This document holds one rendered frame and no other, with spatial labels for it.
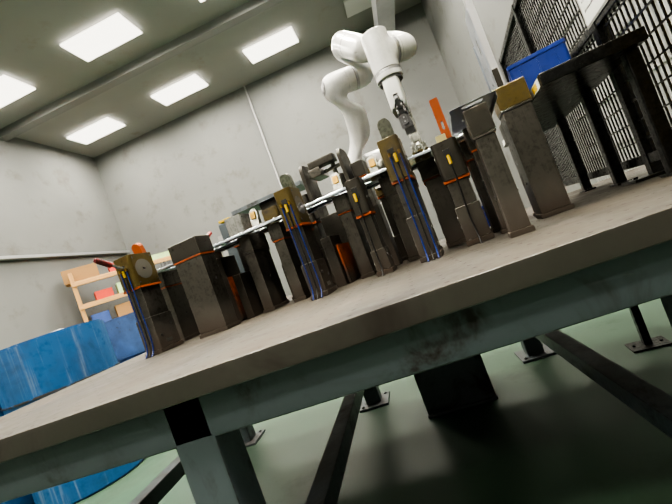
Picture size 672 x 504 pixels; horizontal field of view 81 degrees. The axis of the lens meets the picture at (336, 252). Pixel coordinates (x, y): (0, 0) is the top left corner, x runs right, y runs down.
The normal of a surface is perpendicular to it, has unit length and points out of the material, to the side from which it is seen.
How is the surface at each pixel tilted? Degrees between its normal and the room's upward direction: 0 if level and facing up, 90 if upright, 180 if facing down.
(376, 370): 90
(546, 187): 90
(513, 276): 90
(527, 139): 90
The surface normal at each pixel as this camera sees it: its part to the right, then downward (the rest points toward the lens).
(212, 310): -0.30, 0.09
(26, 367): 0.19, -0.10
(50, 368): 0.47, -0.20
